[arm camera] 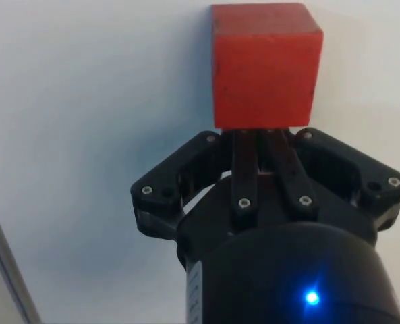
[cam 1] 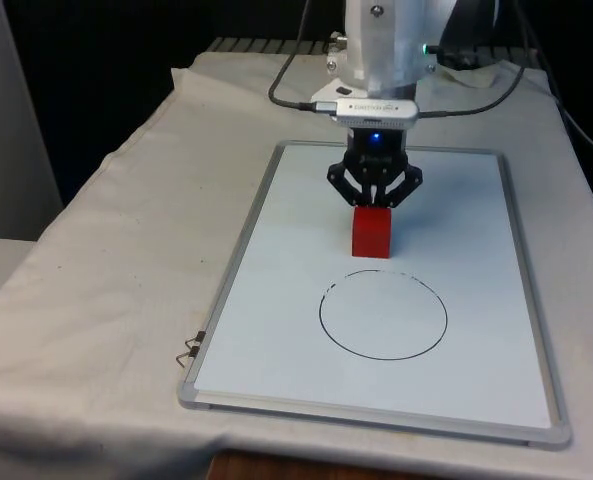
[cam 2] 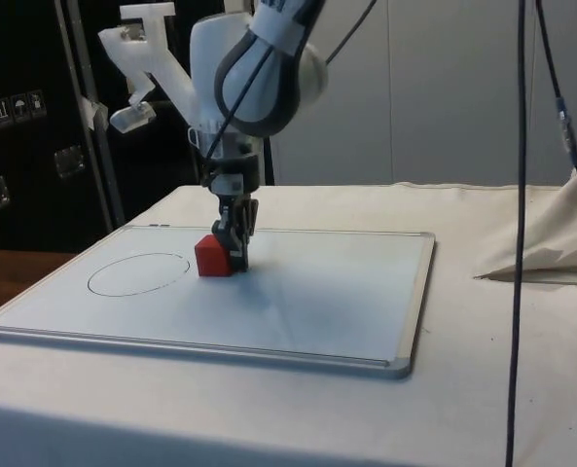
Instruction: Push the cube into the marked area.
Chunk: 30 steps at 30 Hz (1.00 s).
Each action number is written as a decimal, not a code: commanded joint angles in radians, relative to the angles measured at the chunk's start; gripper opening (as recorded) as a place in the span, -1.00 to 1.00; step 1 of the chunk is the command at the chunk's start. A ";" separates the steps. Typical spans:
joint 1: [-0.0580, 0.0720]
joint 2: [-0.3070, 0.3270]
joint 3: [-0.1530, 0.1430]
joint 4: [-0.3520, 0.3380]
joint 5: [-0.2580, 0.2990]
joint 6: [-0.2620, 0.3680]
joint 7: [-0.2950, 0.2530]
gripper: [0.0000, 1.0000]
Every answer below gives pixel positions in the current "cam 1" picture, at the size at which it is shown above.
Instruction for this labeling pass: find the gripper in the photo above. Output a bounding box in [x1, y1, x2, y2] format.
[325, 127, 425, 209]

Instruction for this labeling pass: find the red cube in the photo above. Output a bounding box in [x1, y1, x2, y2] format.
[350, 205, 394, 260]

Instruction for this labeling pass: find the whiteboard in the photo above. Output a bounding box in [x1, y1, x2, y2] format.
[177, 141, 574, 448]

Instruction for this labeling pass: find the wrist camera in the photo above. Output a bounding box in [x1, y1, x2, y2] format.
[333, 97, 421, 127]

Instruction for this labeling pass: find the black cable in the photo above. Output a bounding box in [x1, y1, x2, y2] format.
[417, 0, 530, 119]
[538, 44, 593, 157]
[267, 0, 338, 112]

